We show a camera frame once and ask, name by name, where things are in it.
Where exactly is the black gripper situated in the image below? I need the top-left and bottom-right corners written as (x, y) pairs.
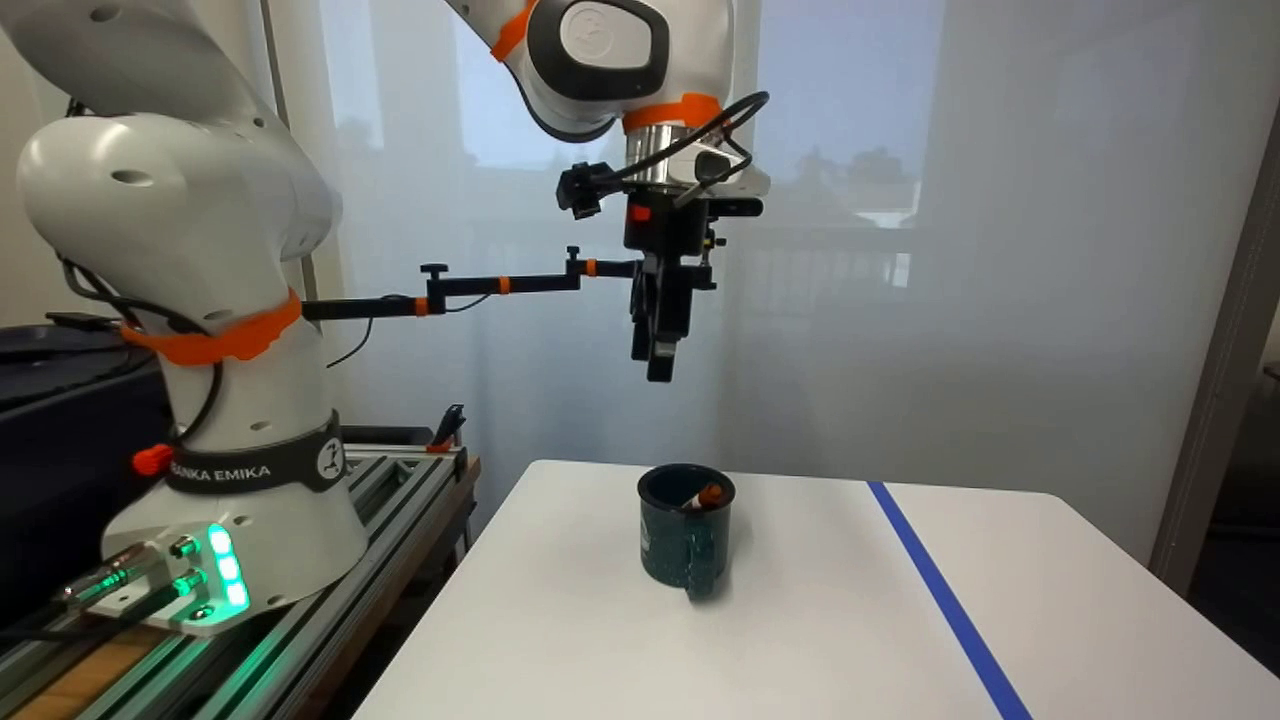
top-left (620, 180), bottom-right (768, 386)

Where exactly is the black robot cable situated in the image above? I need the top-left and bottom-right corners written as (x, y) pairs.
top-left (603, 87), bottom-right (776, 204)

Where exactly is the black equipment case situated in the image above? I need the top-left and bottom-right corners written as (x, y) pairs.
top-left (0, 310), bottom-right (178, 632)

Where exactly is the aluminium rail robot base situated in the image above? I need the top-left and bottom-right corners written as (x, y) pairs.
top-left (0, 421), bottom-right (478, 720)

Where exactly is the blue tape line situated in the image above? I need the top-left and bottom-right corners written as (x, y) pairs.
top-left (864, 476), bottom-right (1037, 720)

